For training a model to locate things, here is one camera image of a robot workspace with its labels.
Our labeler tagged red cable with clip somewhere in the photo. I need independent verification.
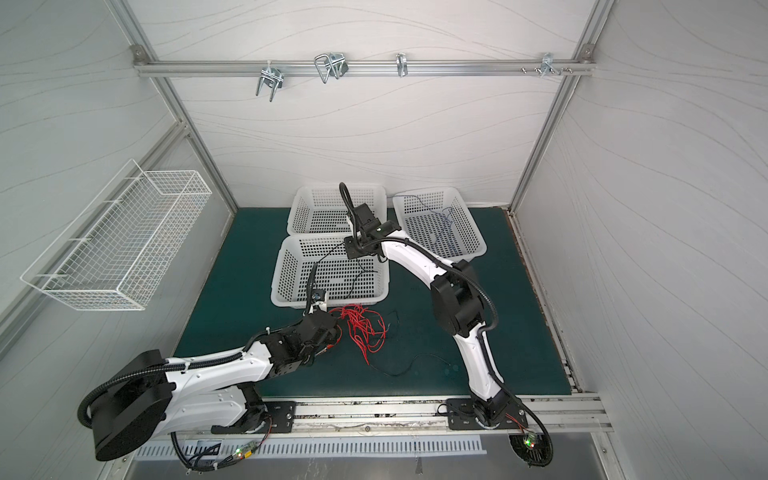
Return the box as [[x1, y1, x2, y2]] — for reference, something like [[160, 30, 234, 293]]
[[326, 304, 388, 365]]

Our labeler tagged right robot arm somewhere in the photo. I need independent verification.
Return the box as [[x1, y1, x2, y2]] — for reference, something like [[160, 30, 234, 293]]
[[344, 199, 520, 429]]

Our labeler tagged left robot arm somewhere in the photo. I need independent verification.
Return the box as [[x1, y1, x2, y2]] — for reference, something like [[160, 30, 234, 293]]
[[77, 310, 342, 462]]

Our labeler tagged back left white basket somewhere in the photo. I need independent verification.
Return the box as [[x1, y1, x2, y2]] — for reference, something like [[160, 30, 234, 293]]
[[287, 183, 387, 235]]

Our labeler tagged back right white basket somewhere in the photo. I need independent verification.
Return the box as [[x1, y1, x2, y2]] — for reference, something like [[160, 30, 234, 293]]
[[391, 187, 487, 262]]

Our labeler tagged front white perforated basket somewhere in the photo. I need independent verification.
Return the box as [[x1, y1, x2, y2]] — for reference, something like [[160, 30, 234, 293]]
[[271, 233, 390, 309]]

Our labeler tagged green table mat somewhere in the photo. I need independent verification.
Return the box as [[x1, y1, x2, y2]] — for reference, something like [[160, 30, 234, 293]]
[[176, 208, 571, 398]]

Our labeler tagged metal u-bolt clamp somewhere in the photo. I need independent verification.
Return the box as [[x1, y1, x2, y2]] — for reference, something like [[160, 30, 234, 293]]
[[313, 52, 349, 84]]

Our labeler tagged metal hook clamp left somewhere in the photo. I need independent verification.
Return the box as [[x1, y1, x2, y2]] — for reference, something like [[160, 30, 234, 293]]
[[255, 66, 284, 102]]

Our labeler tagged metal hook clamp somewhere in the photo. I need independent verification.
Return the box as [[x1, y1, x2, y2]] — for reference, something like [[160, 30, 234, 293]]
[[255, 66, 284, 102], [520, 53, 573, 77]]

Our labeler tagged metal hook clamp right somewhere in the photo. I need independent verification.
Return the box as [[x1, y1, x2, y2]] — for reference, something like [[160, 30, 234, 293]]
[[520, 53, 573, 77]]

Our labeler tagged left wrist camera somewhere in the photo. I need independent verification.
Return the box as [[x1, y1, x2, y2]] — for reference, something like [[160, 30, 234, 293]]
[[307, 289, 329, 314]]

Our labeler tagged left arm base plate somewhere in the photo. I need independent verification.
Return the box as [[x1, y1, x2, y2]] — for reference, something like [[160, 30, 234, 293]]
[[211, 401, 297, 435]]

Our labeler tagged white slotted cable duct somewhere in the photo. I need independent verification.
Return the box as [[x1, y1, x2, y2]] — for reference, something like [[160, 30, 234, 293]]
[[134, 435, 487, 461]]

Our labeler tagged small metal bracket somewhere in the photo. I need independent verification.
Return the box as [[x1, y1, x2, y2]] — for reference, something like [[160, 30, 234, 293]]
[[395, 53, 408, 78]]

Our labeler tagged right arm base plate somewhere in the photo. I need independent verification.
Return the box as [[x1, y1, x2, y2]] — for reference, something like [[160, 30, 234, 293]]
[[437, 397, 529, 431]]

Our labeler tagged white wire wall basket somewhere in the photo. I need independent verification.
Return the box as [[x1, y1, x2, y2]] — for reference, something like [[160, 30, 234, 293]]
[[20, 160, 211, 312]]

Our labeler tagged aluminium cross rail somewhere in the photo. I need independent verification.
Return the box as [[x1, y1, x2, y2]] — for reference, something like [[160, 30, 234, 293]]
[[134, 57, 597, 78]]

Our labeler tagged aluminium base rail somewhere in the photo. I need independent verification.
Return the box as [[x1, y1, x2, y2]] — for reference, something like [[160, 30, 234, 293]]
[[150, 392, 613, 438]]

